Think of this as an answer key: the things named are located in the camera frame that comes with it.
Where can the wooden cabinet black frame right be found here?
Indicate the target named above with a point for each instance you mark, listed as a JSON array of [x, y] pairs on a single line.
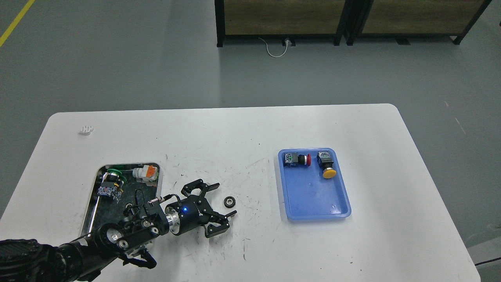
[[404, 19]]

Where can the wooden cabinet black frame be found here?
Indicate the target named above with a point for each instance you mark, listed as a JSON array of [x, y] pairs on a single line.
[[292, 19], [404, 19]]

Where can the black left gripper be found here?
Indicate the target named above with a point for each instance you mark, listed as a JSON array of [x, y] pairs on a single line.
[[195, 211]]

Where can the silver metal tray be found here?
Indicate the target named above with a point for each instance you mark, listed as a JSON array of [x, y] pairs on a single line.
[[101, 211]]

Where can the green push button switch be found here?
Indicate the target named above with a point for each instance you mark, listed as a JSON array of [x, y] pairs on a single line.
[[111, 185]]

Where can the yellow push button switch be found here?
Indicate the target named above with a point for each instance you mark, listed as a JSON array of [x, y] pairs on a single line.
[[325, 162]]

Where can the orange white switch module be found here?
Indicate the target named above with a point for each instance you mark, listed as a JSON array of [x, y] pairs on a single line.
[[146, 173]]

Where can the red push button switch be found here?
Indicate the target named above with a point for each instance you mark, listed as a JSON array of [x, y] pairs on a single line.
[[293, 159]]

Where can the blue plastic tray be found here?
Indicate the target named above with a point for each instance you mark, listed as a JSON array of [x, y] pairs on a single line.
[[304, 195]]

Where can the small white plastic part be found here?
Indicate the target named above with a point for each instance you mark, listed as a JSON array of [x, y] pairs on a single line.
[[86, 130]]

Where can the wooden cabinet black frame left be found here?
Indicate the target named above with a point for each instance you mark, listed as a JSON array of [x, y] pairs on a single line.
[[292, 19]]

